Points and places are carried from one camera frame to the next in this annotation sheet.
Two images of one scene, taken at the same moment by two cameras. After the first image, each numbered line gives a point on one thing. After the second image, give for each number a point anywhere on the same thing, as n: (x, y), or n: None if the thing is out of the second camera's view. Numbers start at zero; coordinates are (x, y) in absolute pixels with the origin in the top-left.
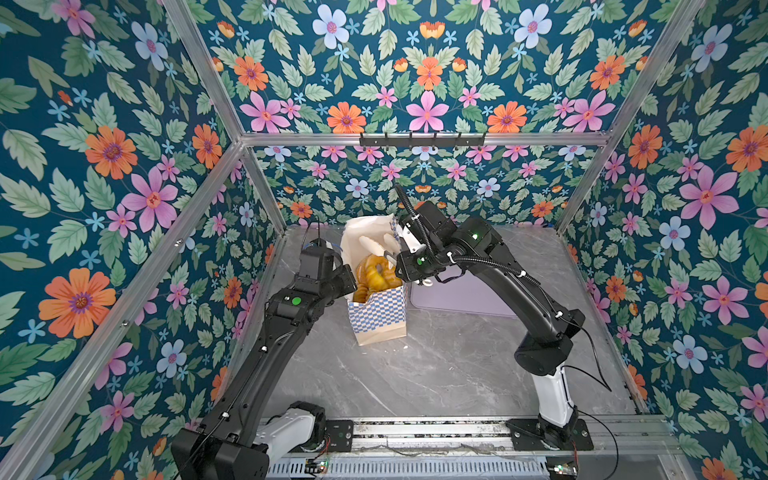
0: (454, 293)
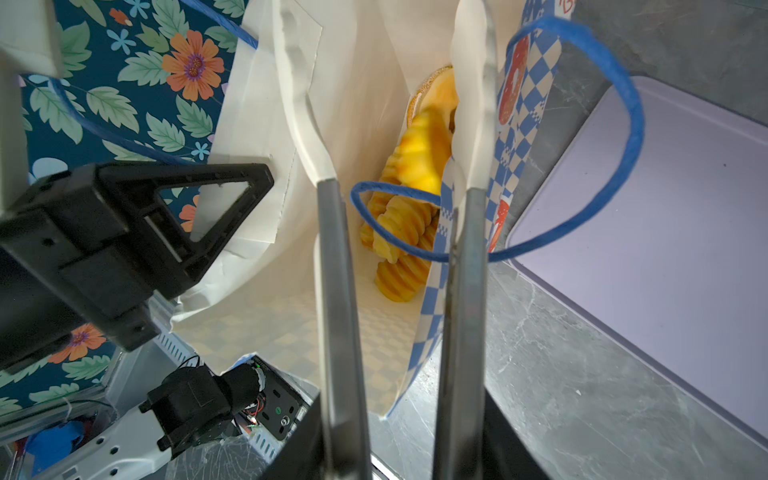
0: (677, 273)
